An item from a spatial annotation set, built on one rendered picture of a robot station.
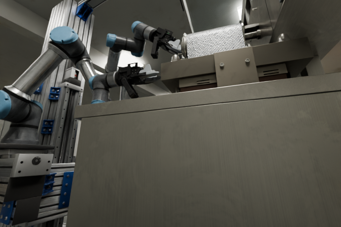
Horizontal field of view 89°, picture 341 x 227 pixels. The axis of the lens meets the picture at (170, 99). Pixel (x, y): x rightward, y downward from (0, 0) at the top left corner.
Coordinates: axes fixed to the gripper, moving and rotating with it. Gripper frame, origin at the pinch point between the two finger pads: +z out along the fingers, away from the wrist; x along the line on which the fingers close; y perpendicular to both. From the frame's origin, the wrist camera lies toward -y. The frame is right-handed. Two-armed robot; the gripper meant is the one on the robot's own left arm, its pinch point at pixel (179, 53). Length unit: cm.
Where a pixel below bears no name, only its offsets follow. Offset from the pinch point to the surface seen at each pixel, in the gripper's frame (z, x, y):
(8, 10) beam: -287, 40, -43
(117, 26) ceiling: -213, 131, 43
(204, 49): 14.0, -8.3, 3.4
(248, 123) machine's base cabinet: 45, -34, -20
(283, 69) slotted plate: 44, -27, -1
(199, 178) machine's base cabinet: 43, -34, -35
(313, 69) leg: 53, 5, 22
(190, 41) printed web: 5.7, -8.3, 4.2
